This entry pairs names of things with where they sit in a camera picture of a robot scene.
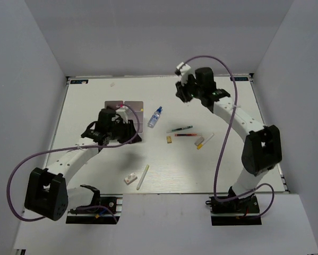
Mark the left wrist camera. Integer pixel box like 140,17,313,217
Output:
116,106,128,123

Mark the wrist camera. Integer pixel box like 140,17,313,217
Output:
116,106,128,123
175,62,192,84

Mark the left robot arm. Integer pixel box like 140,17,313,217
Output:
24,104,142,221

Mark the white correction tape dispenser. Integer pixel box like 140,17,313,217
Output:
124,173,137,185

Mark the blue cap spray bottle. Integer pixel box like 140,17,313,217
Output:
148,106,162,128

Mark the white divided organizer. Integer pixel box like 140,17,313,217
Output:
104,100,124,110
124,101,144,134

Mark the dark corner label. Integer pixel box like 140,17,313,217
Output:
70,80,89,84
230,76,249,82

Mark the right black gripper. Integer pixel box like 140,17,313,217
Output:
175,74,204,103

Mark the dark corner label right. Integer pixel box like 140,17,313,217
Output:
230,76,249,82

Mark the white eraser block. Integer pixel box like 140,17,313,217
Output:
194,137,204,146

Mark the green gel pen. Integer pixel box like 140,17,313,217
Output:
166,125,193,133

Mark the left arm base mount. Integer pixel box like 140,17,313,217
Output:
66,194,123,225

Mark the left white divided organizer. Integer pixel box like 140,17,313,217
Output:
104,100,124,110

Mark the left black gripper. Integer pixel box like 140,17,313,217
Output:
108,120,143,145

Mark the dark corner label left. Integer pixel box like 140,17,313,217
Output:
70,80,89,84

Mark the pale yellow pen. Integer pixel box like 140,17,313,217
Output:
136,165,150,190

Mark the red pen orange cap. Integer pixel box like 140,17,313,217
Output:
174,133,202,137

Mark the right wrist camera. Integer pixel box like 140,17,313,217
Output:
175,62,192,84

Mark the right white divided organizer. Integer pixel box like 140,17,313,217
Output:
124,101,144,134

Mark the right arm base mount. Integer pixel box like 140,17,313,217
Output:
205,195,262,226

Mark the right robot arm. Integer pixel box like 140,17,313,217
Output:
175,63,282,212

